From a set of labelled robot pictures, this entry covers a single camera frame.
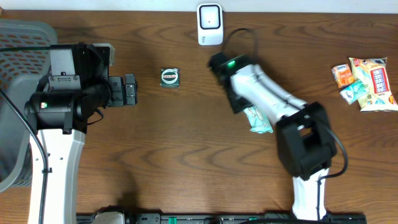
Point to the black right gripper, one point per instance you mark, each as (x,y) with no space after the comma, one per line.
(237,107)

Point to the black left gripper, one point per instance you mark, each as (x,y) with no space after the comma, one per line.
(117,85)

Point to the green tissue pack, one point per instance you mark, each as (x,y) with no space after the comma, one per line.
(259,122)

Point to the round black red tin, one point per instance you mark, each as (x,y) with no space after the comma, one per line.
(169,77)

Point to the small orange box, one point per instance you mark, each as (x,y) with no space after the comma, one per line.
(343,75)

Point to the small green tissue packet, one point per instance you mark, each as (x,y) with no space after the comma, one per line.
(354,91)

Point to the yellow wet wipes pack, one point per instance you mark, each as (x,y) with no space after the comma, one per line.
(372,73)

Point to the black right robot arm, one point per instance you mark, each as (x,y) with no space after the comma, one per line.
(304,144)

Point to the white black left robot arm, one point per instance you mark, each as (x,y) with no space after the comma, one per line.
(59,121)

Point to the white barcode scanner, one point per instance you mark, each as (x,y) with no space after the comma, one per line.
(210,24)

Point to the grey plastic mesh basket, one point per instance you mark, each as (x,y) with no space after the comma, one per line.
(21,72)

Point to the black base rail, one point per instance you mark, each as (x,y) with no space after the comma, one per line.
(269,217)

